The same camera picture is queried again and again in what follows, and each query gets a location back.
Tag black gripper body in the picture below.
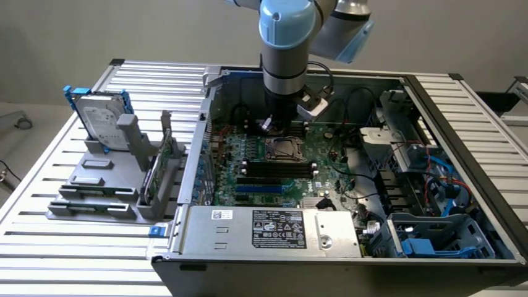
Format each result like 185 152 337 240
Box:
262 88 305 137

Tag silver square CPU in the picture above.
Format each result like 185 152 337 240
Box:
256 114 273 134

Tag black RAM slot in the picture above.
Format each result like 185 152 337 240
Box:
242 167 318 174
242 163 318 171
242 171 318 179
242 160 318 166

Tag green motherboard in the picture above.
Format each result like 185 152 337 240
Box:
209 119 374 212

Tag black expansion slot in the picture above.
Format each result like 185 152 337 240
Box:
234 177 290 187

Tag blue expansion slot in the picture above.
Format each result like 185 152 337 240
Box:
234 184 286 194

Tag grey metal disk bay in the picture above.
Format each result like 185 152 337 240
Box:
357 88 449 174

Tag silver chipset heat sink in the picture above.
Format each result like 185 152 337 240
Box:
301 197 332 212

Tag green graphics card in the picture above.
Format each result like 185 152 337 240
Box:
138 110 174 206

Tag grey parts rack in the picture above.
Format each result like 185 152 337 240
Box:
46 113 186 221

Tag silver power supply unit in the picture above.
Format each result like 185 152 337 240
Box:
176 205 364 259

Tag hard disk in blue carrier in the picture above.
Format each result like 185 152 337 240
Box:
62 85 133 154

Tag blue drive bay cage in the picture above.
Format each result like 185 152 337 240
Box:
377 212 498 259

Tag black open PC case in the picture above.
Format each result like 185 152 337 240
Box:
149 64 528 297

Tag blue drive cage clip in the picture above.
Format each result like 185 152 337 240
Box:
400 237 434 258

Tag grey castor wheel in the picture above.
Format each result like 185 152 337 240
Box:
0 110 33 129

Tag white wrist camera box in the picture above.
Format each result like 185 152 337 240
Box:
294 88 332 120

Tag black looped wire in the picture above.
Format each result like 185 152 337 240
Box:
228 102 252 128

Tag CPU socket metal frame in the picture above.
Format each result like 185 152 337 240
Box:
262 137 309 164

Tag black camera cable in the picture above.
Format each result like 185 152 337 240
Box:
306 61 336 97

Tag black power wire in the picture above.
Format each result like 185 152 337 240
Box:
344 87 378 126

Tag black thin wire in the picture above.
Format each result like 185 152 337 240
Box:
340 171 386 200

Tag blue data wire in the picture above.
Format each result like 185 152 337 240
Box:
426 178 454 217
424 153 474 217

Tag black floor cable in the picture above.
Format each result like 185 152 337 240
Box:
0 160 22 184

